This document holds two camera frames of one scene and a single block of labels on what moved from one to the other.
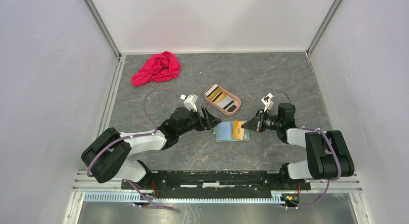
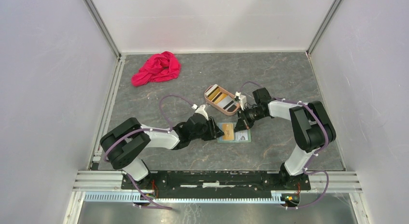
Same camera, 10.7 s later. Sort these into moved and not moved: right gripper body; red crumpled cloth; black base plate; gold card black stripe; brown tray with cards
Moved: right gripper body
Not moved: red crumpled cloth; black base plate; brown tray with cards; gold card black stripe
